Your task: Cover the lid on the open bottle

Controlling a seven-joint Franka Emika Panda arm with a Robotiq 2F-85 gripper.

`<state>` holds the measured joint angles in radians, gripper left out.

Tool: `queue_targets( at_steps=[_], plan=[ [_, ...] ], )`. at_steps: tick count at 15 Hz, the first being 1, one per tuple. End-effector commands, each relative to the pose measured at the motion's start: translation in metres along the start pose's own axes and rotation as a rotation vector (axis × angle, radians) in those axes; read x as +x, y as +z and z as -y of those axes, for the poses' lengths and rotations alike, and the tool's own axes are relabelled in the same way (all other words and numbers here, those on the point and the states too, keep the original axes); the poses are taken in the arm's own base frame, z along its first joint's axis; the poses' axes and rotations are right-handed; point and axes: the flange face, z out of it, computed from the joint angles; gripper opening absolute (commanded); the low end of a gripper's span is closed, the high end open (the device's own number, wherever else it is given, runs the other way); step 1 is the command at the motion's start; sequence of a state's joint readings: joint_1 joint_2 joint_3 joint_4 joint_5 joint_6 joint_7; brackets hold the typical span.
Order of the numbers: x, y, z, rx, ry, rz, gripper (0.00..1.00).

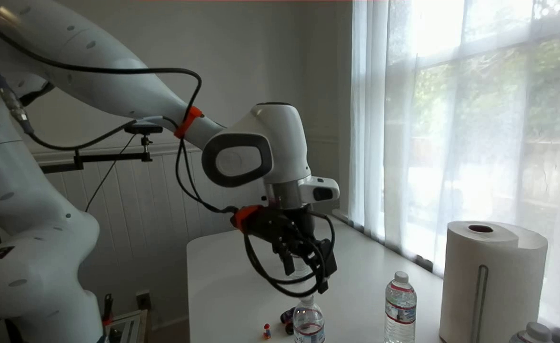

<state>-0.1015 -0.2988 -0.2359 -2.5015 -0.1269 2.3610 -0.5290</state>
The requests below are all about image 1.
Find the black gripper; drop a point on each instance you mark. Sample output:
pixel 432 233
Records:
pixel 285 226

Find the white bottle cap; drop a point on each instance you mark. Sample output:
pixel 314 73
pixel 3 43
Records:
pixel 306 300

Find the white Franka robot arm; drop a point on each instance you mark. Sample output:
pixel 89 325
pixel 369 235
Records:
pixel 38 241

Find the purple blue toy car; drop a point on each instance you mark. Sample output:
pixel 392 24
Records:
pixel 287 319

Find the small red blue toy piece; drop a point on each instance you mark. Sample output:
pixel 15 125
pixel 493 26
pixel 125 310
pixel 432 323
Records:
pixel 266 330

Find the metal paper towel holder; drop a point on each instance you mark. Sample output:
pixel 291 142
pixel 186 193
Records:
pixel 480 306

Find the framed board on floor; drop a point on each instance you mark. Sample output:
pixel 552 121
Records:
pixel 127 327

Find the white paper towel roll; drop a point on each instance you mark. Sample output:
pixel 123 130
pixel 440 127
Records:
pixel 514 287

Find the white sheer curtain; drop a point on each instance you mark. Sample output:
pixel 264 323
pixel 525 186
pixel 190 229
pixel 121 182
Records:
pixel 470 127

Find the wall power outlet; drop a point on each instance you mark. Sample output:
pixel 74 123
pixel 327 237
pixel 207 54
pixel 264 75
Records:
pixel 142 300

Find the black boom camera stand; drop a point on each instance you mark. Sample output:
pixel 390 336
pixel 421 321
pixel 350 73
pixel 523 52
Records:
pixel 95 159

